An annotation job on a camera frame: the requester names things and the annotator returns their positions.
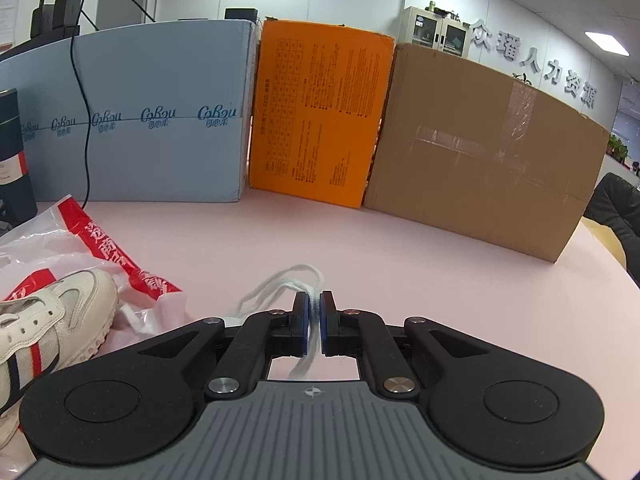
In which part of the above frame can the black office chair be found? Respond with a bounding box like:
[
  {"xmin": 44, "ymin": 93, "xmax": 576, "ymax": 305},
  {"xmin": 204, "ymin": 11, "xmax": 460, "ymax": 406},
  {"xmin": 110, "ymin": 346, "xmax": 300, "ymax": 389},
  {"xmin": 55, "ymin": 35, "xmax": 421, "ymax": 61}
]
[{"xmin": 585, "ymin": 172, "xmax": 640, "ymax": 284}]

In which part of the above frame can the black power strip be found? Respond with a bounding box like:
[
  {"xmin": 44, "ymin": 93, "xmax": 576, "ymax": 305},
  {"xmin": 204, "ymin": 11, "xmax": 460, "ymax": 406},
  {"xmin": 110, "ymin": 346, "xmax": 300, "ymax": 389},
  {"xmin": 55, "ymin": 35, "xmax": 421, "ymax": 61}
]
[{"xmin": 30, "ymin": 0, "xmax": 82, "ymax": 39}]

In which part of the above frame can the orange cardboard box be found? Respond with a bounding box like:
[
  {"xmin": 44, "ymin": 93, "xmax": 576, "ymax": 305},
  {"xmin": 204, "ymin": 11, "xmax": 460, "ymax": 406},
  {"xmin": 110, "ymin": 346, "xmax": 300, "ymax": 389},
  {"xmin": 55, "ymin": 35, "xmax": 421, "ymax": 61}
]
[{"xmin": 248, "ymin": 20, "xmax": 395, "ymax": 208}]

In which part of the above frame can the light blue cardboard box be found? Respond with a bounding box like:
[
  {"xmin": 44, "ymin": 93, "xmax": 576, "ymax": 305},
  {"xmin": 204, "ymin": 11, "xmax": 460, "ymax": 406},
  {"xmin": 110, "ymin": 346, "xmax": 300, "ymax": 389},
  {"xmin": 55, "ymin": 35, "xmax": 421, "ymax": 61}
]
[{"xmin": 1, "ymin": 20, "xmax": 257, "ymax": 203}]

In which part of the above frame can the red white plastic bag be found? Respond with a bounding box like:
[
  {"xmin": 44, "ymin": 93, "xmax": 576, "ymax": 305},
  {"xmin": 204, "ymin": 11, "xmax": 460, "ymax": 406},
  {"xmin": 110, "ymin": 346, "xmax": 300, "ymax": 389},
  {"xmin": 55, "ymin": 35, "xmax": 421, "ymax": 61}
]
[{"xmin": 0, "ymin": 194, "xmax": 191, "ymax": 351}]

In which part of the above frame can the beige wall cabinet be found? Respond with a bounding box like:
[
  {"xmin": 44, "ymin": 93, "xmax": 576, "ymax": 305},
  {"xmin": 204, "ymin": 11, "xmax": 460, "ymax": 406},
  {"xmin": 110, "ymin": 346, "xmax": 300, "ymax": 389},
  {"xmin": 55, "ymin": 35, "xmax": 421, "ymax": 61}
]
[{"xmin": 397, "ymin": 6, "xmax": 471, "ymax": 58}]

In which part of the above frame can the black power cable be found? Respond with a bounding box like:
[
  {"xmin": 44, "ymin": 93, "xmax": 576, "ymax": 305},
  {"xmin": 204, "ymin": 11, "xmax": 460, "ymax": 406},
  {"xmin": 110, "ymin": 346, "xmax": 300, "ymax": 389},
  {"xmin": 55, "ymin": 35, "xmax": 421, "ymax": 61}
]
[{"xmin": 39, "ymin": 0, "xmax": 156, "ymax": 212}]

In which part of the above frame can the dark blue thermos bottle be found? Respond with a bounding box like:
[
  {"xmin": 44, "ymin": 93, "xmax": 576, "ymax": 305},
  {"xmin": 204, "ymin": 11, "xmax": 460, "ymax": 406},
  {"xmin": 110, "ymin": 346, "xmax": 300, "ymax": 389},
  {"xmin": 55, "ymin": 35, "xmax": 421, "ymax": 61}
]
[{"xmin": 0, "ymin": 89, "xmax": 38, "ymax": 228}]

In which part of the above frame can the white sneaker with stripes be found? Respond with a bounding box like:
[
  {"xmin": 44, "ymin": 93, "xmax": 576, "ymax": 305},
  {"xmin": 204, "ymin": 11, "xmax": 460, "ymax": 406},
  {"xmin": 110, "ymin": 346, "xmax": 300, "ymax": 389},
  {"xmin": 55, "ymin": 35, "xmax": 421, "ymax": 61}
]
[{"xmin": 0, "ymin": 270, "xmax": 118, "ymax": 445}]

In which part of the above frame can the brown cardboard box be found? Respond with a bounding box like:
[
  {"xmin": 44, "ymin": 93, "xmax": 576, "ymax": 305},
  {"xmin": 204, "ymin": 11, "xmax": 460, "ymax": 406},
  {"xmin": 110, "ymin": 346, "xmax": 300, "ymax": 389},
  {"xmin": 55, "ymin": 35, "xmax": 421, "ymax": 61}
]
[{"xmin": 363, "ymin": 44, "xmax": 608, "ymax": 262}]

